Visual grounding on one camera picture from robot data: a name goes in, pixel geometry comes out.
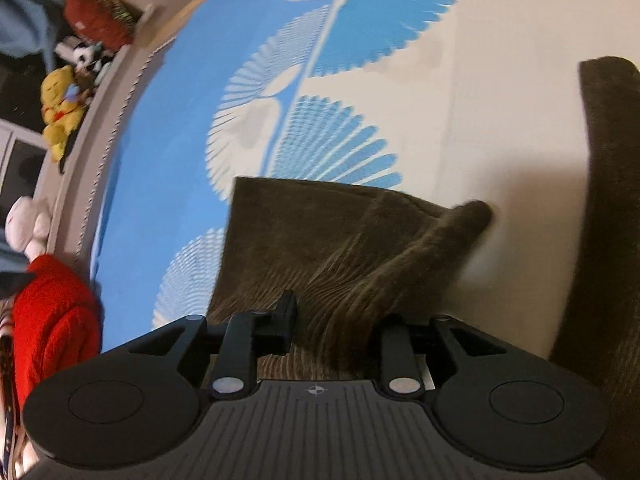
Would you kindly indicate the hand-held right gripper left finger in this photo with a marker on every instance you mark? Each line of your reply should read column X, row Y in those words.
column 280, row 327

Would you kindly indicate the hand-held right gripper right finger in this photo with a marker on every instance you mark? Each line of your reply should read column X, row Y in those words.
column 395, row 342

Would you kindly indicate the red folded blanket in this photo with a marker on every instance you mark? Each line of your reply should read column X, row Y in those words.
column 55, row 320

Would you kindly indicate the blue white patterned bed sheet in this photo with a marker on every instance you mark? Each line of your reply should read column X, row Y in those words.
column 200, row 85

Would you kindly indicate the white plush toy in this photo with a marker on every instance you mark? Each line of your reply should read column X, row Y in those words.
column 25, row 222

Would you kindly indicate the yellow plush toy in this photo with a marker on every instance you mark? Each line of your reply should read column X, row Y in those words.
column 57, row 102

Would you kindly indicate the panda plush toy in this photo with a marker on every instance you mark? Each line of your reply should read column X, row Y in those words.
column 85, row 55

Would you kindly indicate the red cushion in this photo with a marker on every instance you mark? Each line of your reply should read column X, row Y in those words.
column 95, row 12

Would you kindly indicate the blue cloth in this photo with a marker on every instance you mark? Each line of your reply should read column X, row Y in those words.
column 27, row 15

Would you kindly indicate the grey upholstered bed frame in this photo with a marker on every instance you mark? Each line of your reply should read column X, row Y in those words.
column 100, row 125

